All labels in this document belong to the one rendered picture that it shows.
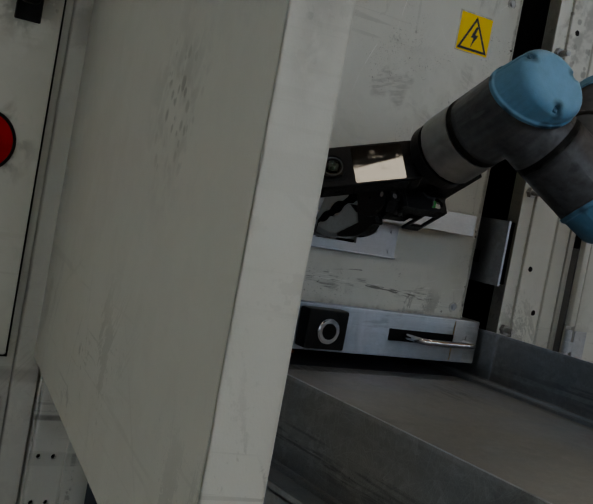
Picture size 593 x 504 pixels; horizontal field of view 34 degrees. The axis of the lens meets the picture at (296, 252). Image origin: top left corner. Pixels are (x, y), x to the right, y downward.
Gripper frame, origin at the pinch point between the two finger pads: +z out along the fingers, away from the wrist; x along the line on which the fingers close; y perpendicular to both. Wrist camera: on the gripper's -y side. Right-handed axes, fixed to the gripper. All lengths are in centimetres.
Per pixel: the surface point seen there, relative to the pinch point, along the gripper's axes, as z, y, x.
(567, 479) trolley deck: -23.9, 6.0, -33.9
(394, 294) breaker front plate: 8.5, 17.4, -4.3
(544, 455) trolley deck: -18.0, 10.3, -30.6
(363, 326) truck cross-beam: 9.7, 12.4, -8.7
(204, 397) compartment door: -46, -43, -34
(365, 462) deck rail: -32, -23, -34
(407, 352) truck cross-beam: 11.1, 20.4, -11.3
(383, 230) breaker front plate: 4.4, 13.6, 2.8
